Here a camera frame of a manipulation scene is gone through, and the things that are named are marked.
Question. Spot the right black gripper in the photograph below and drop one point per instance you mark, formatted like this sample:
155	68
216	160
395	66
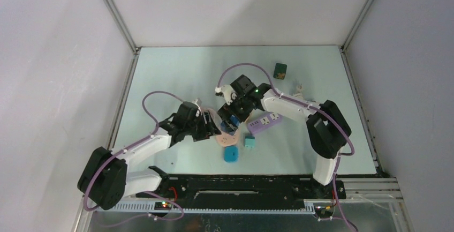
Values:
228	110

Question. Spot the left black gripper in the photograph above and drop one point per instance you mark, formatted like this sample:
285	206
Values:
207	130

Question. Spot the dark blue cube socket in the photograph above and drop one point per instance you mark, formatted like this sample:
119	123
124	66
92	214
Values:
230	125

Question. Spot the purple power strip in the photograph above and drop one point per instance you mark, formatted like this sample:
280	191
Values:
263	123

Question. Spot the dark green cube socket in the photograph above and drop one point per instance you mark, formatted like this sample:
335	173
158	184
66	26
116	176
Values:
280	71

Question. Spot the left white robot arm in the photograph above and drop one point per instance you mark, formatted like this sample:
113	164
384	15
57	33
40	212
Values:
108	177

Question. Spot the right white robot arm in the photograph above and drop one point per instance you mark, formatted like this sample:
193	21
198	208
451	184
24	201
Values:
327	128

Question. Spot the small pink plug adapter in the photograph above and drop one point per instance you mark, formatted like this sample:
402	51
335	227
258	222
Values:
299	89

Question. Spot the round pink power strip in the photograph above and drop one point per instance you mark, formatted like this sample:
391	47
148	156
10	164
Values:
226	139

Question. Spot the teal small cube adapter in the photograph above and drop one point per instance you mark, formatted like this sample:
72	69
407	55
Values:
249	141

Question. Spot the light blue flat adapter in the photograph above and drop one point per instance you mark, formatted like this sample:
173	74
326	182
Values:
231	154

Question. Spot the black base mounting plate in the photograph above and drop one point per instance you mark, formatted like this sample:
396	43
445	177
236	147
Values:
247	191

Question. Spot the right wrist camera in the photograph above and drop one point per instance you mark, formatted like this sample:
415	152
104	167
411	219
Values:
227	92

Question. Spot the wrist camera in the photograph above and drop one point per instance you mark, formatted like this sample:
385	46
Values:
198	103
227	92

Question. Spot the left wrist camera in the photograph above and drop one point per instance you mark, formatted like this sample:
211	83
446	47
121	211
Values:
198	103

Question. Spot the grey cable duct rail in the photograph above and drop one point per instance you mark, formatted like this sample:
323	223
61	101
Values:
149	206

